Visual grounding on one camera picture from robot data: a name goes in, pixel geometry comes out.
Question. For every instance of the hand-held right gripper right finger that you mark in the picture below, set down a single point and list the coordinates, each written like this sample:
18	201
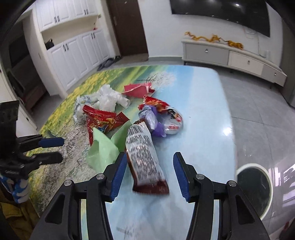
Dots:
181	177

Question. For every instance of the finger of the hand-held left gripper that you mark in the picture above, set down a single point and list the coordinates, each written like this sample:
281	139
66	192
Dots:
50	157
51	142

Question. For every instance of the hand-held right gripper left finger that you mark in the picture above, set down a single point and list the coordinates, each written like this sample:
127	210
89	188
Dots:
118	177

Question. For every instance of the brown silver snack wrapper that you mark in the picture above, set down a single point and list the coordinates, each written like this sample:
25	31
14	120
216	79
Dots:
143	157

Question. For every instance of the green paper sheet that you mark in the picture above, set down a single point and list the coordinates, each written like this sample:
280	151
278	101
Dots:
101	150

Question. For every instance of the silver foil wrapper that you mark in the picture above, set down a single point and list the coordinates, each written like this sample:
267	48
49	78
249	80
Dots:
79	110

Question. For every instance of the red chip packet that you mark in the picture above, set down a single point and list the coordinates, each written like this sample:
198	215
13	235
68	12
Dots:
101	120

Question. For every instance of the white red round wrapper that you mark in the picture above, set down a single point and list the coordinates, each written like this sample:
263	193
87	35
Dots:
175	122

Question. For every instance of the purple wrapper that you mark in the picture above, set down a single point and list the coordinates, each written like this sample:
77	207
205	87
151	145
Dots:
152	120

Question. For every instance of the white plastic bag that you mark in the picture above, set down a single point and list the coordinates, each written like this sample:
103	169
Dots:
108	99

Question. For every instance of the white trash bin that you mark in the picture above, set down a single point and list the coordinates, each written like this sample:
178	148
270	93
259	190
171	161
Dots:
253	191

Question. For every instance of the red orange snack wrapper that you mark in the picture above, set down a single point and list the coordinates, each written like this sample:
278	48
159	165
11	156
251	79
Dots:
156	103

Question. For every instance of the red paper envelope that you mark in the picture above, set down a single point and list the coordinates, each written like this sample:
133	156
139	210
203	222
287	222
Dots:
136	90

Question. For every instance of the person's left hand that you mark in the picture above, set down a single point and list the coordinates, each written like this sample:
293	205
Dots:
19	191

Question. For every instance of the yellow jacket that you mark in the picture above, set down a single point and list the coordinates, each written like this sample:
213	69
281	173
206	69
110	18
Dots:
13	217

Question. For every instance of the black bag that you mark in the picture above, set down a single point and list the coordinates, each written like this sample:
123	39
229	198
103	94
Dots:
49	44

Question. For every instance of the white built-in cabinet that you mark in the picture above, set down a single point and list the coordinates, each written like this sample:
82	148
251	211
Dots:
69	57

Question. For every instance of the grey slipper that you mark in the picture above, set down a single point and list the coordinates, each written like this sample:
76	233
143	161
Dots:
109	62
101	66

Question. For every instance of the black shoe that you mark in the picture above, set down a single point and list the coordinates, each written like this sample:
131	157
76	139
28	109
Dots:
117	57

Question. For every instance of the brown door mat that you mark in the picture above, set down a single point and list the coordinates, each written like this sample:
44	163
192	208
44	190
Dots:
136	57

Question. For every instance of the white grey television cabinet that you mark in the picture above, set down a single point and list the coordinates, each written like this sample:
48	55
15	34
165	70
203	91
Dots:
207	54

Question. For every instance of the dark brown door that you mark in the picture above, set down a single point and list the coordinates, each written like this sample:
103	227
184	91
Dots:
129	27

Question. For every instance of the golden dragon ornament piece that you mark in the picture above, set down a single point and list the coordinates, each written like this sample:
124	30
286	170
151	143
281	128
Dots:
235	44
190	34
213	38

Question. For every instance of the black wall television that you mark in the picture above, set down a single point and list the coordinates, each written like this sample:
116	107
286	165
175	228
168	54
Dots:
219	9

